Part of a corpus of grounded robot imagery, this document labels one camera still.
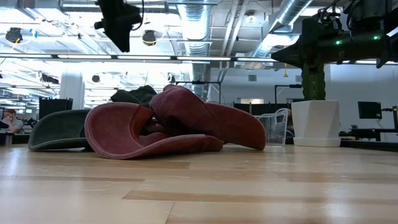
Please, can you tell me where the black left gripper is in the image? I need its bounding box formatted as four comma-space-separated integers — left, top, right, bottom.
94, 0, 144, 53

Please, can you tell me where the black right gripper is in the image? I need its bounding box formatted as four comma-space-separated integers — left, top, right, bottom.
271, 30, 352, 68

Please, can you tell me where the red baseball cap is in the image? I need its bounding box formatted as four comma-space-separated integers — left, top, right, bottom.
148, 83, 267, 152
84, 102, 224, 160

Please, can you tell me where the dark grey baseball cap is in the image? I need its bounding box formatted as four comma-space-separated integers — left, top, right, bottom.
27, 85, 159, 152

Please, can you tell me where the long ceiling light strip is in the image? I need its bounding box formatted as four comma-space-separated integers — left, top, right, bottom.
0, 53, 398, 65

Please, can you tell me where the green cactus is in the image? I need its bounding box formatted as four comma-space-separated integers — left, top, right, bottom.
300, 17, 326, 101

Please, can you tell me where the white round column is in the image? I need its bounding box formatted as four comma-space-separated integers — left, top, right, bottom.
59, 71, 85, 110

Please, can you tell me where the white faceted plant pot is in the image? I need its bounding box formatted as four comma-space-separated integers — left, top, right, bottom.
291, 99, 341, 148

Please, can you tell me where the clear plastic bin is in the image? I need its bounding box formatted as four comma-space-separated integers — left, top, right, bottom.
254, 108, 289, 146

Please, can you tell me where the black cabinet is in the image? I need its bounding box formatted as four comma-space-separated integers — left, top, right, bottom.
39, 97, 74, 121

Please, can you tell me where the black computer monitor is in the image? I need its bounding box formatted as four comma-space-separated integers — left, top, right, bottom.
357, 101, 383, 120

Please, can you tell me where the black desk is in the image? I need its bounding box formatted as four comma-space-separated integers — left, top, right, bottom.
338, 127, 398, 142

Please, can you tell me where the person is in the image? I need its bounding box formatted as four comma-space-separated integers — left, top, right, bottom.
0, 108, 25, 134

